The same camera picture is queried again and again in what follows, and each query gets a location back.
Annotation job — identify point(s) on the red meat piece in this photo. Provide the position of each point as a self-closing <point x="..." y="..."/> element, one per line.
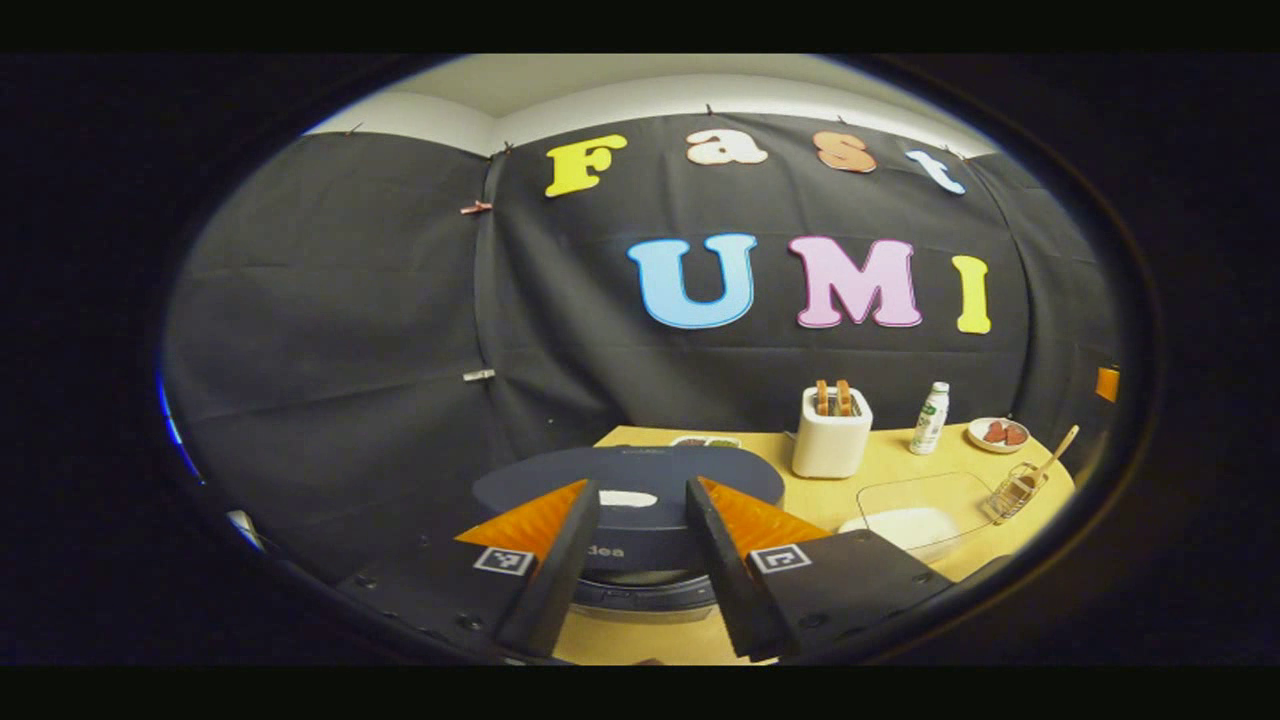
<point x="1015" y="435"/>
<point x="994" y="432"/>

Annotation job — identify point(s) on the white round plate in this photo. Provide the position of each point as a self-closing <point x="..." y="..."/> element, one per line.
<point x="978" y="443"/>

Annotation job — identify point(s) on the bread slice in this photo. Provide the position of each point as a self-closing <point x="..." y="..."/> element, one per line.
<point x="822" y="398"/>
<point x="844" y="398"/>

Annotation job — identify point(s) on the dark grey rice cooker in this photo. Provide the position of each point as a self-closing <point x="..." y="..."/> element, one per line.
<point x="640" y="530"/>

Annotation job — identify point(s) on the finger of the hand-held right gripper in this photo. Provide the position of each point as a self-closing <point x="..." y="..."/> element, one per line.
<point x="1107" y="384"/>

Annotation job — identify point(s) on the pink cloth clip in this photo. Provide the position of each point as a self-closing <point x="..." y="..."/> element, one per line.
<point x="476" y="208"/>

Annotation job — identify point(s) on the white milk bottle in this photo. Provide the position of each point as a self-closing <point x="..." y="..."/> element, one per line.
<point x="930" y="420"/>

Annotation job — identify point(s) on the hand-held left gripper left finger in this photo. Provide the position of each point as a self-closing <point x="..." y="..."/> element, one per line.
<point x="555" y="570"/>

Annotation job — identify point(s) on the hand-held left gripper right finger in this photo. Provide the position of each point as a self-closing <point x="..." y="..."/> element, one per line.
<point x="730" y="570"/>

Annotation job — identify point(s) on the white divided grain dish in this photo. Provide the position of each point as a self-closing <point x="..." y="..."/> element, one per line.
<point x="705" y="441"/>

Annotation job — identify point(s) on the white toaster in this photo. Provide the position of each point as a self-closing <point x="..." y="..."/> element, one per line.
<point x="830" y="445"/>

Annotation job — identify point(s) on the wooden spoon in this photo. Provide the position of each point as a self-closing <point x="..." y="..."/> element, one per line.
<point x="1055" y="452"/>

